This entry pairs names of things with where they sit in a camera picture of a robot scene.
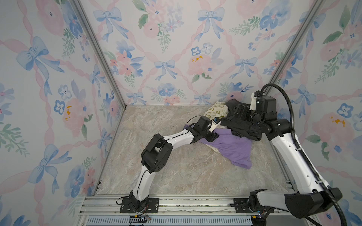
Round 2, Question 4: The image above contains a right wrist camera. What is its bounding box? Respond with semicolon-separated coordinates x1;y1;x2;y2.
249;90;264;112

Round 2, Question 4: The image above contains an aluminium left corner post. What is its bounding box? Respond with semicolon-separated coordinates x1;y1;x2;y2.
70;0;126;110

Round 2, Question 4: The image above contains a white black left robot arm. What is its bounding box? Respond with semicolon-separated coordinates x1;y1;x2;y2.
129;116;221;212

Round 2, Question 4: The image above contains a black corrugated cable conduit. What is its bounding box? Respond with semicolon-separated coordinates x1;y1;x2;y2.
260;83;348;226

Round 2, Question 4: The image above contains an aluminium corner post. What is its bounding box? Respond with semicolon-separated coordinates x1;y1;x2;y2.
251;1;320;98
70;0;126;110

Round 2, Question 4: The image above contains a cream green printed cloth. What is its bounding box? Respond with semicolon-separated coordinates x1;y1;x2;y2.
204;102;229;120

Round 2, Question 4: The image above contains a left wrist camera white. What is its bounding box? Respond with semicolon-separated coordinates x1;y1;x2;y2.
208;117;221;132

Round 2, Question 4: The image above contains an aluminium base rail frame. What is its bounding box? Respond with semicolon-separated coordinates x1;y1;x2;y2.
74;194;321;226

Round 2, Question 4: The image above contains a dark grey cloth garment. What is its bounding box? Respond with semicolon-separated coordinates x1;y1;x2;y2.
221;99;272;141

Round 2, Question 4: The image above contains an aluminium right corner post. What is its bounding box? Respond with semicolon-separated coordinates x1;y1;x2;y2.
251;1;320;98

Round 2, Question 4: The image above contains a purple cloth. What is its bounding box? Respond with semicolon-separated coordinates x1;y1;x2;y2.
200;129;252;169

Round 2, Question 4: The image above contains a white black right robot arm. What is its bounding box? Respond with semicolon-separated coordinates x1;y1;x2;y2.
227;96;344;221

